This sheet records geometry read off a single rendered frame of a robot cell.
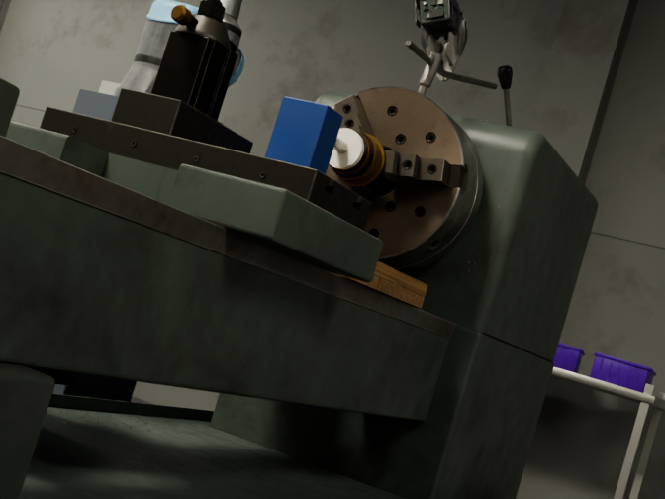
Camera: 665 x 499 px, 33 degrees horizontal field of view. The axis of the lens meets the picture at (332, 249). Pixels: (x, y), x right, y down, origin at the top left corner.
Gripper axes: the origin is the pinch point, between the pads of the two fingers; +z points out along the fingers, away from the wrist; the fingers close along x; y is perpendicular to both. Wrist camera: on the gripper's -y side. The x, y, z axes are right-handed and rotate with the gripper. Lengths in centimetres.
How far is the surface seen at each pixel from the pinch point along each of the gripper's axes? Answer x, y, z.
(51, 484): -17, 93, 77
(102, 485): -17, 84, 77
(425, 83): 0.8, 15.0, 6.7
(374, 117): -7.6, 18.5, 12.9
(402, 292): 3, 35, 48
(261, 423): -38, 4, 65
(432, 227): 2.7, 18.5, 34.1
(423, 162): 2.6, 22.5, 23.7
